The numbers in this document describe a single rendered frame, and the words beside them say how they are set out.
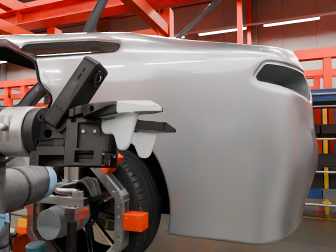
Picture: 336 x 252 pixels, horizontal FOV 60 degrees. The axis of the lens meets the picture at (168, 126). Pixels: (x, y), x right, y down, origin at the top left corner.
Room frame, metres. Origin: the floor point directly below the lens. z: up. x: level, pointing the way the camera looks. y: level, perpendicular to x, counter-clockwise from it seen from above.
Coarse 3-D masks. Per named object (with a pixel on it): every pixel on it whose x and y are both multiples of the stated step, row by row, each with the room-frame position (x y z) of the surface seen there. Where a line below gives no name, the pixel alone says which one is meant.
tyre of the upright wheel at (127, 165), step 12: (132, 156) 1.52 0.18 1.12; (120, 168) 1.37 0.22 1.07; (132, 168) 1.42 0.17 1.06; (144, 168) 1.51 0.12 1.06; (120, 180) 1.37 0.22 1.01; (132, 180) 1.35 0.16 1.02; (144, 180) 1.44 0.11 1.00; (132, 192) 1.35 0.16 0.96; (144, 192) 1.39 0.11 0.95; (156, 192) 1.51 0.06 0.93; (132, 204) 1.35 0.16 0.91; (144, 204) 1.35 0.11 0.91; (156, 204) 1.47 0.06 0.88; (156, 216) 1.48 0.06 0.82; (156, 228) 1.51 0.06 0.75; (132, 240) 1.35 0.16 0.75; (144, 240) 1.40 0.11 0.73
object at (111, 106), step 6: (96, 102) 0.36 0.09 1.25; (102, 102) 0.35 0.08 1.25; (108, 102) 0.35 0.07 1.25; (114, 102) 0.35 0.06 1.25; (78, 108) 0.38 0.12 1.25; (84, 108) 0.37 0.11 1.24; (90, 108) 0.36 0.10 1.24; (96, 108) 0.36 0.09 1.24; (102, 108) 0.36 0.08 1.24; (108, 108) 0.35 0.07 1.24; (114, 108) 0.35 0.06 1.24; (78, 114) 0.39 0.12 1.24; (84, 114) 0.37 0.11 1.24; (90, 114) 0.37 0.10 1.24; (96, 114) 0.37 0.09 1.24; (102, 114) 0.36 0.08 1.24; (108, 114) 0.36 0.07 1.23
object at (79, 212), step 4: (88, 204) 1.17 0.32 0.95; (64, 208) 1.11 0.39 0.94; (68, 208) 1.10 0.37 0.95; (72, 208) 1.10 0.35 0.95; (76, 208) 1.10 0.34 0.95; (80, 208) 1.13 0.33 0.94; (84, 208) 1.15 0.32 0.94; (88, 208) 1.17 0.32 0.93; (64, 212) 1.11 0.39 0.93; (68, 212) 1.10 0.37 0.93; (72, 212) 1.10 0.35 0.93; (76, 212) 1.10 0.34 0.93; (80, 212) 1.13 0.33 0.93; (84, 212) 1.15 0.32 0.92; (88, 212) 1.17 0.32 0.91; (64, 216) 1.11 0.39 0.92; (68, 216) 1.10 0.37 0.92; (72, 216) 1.10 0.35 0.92; (76, 216) 1.10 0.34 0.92; (80, 216) 1.13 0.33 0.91; (84, 216) 1.15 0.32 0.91; (68, 220) 1.10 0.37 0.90; (72, 220) 1.10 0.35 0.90; (76, 220) 1.11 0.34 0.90
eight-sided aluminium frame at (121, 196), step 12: (60, 168) 1.46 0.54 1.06; (96, 168) 1.32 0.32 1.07; (108, 180) 1.30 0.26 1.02; (120, 192) 1.28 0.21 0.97; (36, 204) 1.51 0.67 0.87; (120, 204) 1.28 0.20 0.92; (36, 216) 1.50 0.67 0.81; (120, 216) 1.28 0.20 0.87; (36, 228) 1.47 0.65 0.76; (120, 228) 1.27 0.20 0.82; (48, 240) 1.48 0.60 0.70; (120, 240) 1.27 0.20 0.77
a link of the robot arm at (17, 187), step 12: (0, 168) 0.44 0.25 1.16; (12, 168) 0.52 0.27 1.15; (0, 180) 0.44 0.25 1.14; (12, 180) 0.48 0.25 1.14; (24, 180) 0.51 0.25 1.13; (0, 192) 0.44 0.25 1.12; (12, 192) 0.47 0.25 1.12; (24, 192) 0.50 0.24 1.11; (0, 204) 0.44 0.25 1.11; (12, 204) 0.48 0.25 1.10; (0, 216) 0.44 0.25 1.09; (0, 228) 0.45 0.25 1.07
